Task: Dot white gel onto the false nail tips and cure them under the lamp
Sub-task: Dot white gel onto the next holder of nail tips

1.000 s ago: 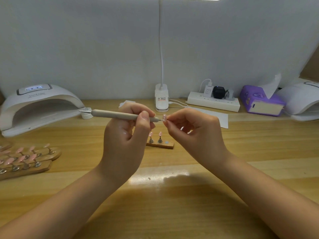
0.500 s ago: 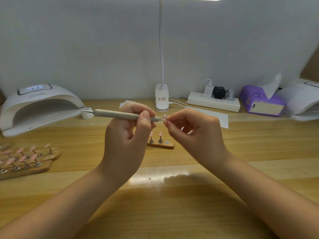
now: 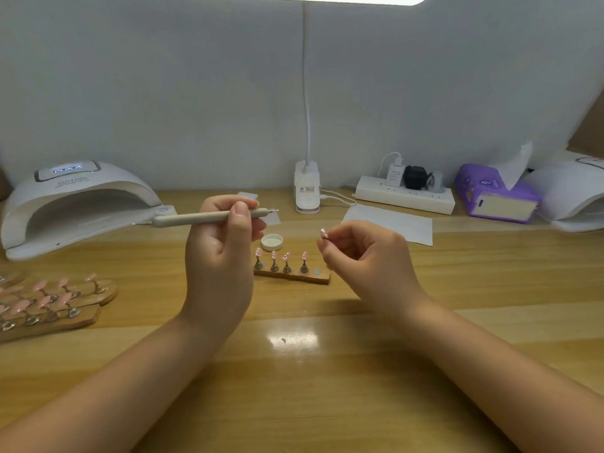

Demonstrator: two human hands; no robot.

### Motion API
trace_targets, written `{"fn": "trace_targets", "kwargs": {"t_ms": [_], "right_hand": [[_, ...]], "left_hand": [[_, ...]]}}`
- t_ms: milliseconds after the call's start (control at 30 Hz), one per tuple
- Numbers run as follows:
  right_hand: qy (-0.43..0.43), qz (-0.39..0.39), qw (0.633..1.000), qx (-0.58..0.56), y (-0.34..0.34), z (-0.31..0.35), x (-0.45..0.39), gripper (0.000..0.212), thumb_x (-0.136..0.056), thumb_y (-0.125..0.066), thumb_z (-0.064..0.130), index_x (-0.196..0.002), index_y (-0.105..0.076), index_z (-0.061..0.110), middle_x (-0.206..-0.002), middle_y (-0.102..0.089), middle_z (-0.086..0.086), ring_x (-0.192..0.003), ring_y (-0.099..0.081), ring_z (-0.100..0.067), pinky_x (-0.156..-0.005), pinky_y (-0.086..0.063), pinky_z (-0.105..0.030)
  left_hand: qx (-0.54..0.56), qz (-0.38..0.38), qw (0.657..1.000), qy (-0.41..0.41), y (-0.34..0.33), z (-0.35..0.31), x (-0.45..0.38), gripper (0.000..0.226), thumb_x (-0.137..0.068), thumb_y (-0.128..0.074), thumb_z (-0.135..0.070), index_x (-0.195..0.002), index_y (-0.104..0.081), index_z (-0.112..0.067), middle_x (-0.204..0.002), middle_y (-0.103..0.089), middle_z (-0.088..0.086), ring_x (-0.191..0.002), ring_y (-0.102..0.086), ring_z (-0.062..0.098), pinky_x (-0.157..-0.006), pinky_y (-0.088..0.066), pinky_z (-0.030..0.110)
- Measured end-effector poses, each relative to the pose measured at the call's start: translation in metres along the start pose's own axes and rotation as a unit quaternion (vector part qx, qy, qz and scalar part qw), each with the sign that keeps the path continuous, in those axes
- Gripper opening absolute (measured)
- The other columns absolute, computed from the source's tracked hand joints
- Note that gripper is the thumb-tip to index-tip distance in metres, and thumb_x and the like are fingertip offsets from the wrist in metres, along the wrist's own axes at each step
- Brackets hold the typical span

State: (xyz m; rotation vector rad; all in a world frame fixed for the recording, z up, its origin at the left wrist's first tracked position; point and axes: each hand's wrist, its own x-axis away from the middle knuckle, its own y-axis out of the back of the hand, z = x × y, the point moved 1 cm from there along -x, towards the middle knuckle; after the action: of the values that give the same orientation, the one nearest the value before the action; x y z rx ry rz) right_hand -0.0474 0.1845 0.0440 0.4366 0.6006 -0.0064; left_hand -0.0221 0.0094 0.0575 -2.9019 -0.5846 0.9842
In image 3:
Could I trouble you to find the person's right hand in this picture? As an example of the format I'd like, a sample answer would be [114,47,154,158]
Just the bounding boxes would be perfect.
[316,220,426,319]

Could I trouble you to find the person's left hand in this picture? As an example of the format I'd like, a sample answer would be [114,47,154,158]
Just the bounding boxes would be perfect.
[179,193,270,338]

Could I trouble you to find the grey dotting pen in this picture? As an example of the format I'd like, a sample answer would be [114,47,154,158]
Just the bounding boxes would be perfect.
[137,208,281,229]

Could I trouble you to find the wooden nail holder strip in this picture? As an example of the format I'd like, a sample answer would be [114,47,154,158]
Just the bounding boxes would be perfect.
[253,247,332,286]

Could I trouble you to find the white nail lamp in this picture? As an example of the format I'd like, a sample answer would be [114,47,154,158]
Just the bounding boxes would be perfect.
[2,161,164,262]
[528,155,604,232]

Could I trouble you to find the wooden stands with pink nails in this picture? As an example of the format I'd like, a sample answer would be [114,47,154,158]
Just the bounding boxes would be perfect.
[0,271,120,345]

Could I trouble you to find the person's right forearm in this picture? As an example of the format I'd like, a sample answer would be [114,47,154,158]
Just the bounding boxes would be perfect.
[391,292,604,453]

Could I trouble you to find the person's left forearm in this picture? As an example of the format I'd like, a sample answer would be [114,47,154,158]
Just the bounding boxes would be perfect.
[0,306,232,453]

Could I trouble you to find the white desk lamp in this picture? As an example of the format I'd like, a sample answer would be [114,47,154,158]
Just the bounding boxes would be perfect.
[212,0,432,215]

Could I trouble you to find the white paper sheet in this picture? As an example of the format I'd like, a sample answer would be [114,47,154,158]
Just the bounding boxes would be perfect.
[342,203,435,247]

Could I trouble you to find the white power strip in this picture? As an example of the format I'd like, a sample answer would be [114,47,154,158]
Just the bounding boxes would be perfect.
[355,176,457,216]

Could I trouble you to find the white charger plug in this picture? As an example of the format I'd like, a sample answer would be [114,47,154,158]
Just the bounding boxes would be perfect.
[384,161,406,187]

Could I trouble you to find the black plug adapter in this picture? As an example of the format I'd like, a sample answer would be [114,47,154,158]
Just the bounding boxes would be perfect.
[403,165,430,191]

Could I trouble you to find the purple tissue box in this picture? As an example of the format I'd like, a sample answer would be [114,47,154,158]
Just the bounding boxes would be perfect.
[455,164,543,223]

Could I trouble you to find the white tissue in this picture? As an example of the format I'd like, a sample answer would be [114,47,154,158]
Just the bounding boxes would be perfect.
[495,141,534,191]

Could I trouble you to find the brown wooden board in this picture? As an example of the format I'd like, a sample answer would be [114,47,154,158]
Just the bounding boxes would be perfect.
[568,84,604,157]

